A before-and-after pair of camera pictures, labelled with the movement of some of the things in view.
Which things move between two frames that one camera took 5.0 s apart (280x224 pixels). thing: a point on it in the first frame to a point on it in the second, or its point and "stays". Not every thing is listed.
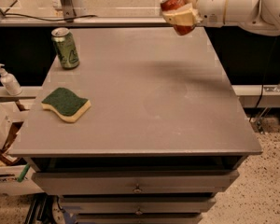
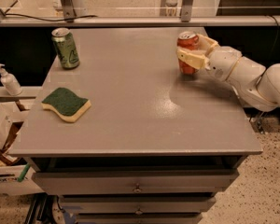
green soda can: [66, 48] stays
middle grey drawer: [138, 204] stays
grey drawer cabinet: [164, 135] stays
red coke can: [172, 1] to [188, 40]
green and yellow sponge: [67, 105] stays
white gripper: [212, 4] to [222, 63]
